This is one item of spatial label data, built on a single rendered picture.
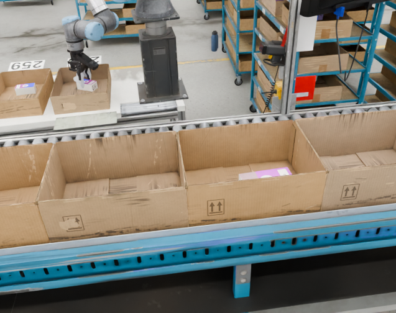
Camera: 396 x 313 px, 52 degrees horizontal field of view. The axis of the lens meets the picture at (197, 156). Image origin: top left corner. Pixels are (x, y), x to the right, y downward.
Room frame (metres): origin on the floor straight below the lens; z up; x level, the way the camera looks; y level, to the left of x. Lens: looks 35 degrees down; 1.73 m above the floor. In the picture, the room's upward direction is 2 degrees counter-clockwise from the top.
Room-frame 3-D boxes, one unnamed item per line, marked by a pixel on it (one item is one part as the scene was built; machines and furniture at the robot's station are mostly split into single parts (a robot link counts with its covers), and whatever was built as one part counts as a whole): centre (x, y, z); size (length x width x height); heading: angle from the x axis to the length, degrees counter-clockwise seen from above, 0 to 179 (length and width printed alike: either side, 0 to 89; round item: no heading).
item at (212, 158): (1.00, -0.15, 0.96); 0.39 x 0.29 x 0.17; 96
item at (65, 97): (2.04, 0.60, 0.80); 0.38 x 0.28 x 0.10; 8
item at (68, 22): (2.12, 0.62, 1.09); 0.10 x 0.09 x 0.12; 59
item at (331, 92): (2.45, -0.74, 0.59); 0.40 x 0.30 x 0.10; 4
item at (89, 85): (2.11, 0.60, 0.78); 0.10 x 0.06 x 0.05; 65
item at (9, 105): (2.00, 0.94, 0.80); 0.38 x 0.28 x 0.10; 6
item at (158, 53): (2.05, 0.18, 0.91); 0.26 x 0.26 x 0.33; 9
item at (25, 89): (2.09, 0.94, 0.78); 0.10 x 0.06 x 0.05; 101
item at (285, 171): (0.97, -0.21, 0.92); 0.16 x 0.11 x 0.07; 100
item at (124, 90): (2.08, 0.59, 0.74); 1.00 x 0.58 x 0.03; 99
